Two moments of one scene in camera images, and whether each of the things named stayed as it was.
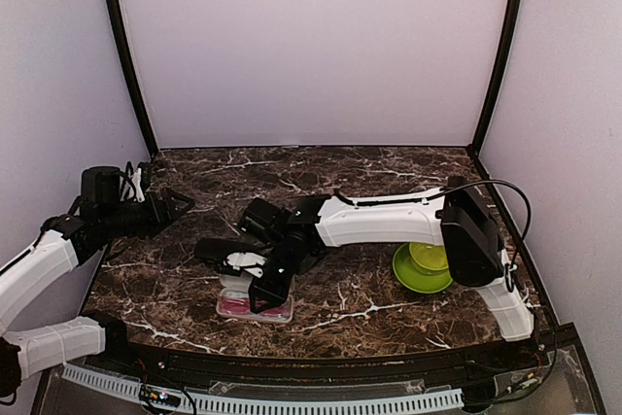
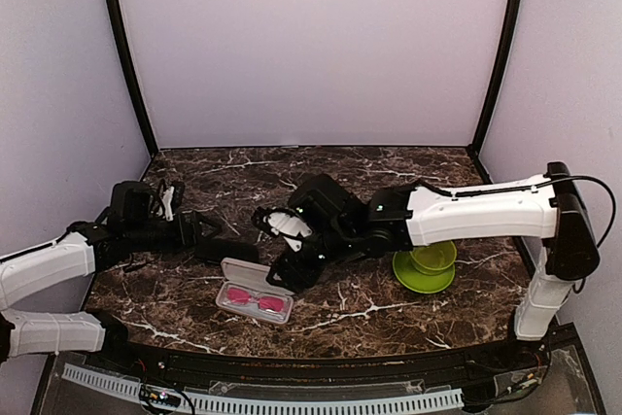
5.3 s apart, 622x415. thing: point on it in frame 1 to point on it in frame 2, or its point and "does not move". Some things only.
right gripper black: [261, 292] to [296, 275]
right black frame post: [516, 17] does not move
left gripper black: [160, 219] to [193, 228]
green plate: [416, 277] does not move
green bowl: [429, 258] does not move
